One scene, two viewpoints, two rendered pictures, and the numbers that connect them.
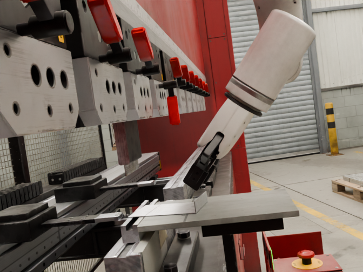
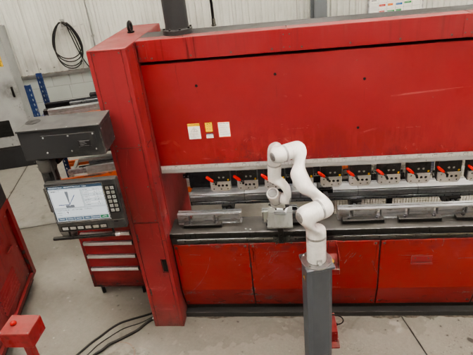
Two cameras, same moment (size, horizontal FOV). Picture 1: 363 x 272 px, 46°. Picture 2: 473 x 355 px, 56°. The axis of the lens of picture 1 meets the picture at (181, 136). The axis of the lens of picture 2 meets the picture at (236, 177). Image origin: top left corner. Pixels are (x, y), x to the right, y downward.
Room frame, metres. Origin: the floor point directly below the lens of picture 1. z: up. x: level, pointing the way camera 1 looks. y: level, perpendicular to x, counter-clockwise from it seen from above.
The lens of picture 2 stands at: (0.52, -2.76, 2.81)
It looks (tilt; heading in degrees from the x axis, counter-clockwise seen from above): 28 degrees down; 91
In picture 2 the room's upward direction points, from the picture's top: 6 degrees counter-clockwise
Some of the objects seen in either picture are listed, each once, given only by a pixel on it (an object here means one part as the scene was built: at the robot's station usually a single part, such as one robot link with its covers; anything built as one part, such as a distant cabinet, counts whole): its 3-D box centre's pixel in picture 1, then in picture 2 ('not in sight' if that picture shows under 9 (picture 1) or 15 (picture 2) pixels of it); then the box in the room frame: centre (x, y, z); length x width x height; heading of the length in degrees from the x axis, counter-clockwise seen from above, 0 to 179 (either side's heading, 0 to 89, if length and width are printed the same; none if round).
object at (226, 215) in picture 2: not in sight; (210, 216); (0.24, 0.17, 0.92); 0.50 x 0.06 x 0.10; 173
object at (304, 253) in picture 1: (306, 258); not in sight; (1.00, -0.26, 0.79); 0.04 x 0.04 x 0.04
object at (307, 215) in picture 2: not in sight; (311, 221); (0.90, -0.59, 1.30); 0.19 x 0.12 x 0.24; 27
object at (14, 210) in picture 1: (54, 218); not in sight; (0.80, 0.26, 1.01); 0.26 x 0.12 x 0.05; 83
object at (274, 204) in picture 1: (217, 208); (279, 217); (0.77, -0.05, 1.00); 0.26 x 0.18 x 0.01; 83
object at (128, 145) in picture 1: (129, 147); not in sight; (0.79, 0.10, 1.13); 0.10 x 0.02 x 0.10; 173
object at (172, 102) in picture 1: (170, 103); not in sight; (0.93, 0.01, 1.20); 0.04 x 0.02 x 0.10; 83
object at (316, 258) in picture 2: not in sight; (316, 248); (0.93, -0.58, 1.09); 0.19 x 0.19 x 0.18
